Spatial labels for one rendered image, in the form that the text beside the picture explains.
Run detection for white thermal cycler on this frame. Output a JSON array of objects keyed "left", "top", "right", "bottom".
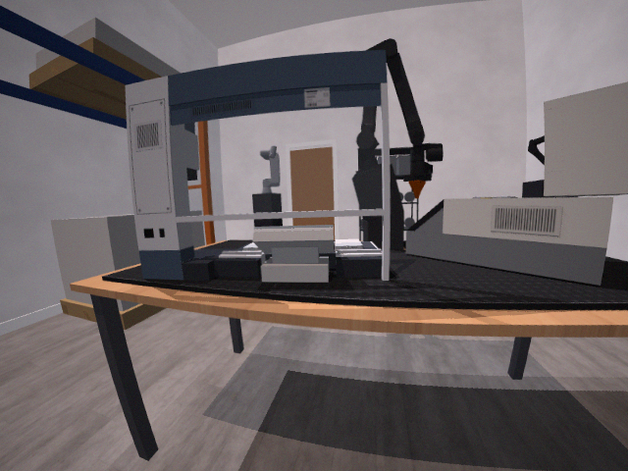
[{"left": 405, "top": 81, "right": 628, "bottom": 286}]

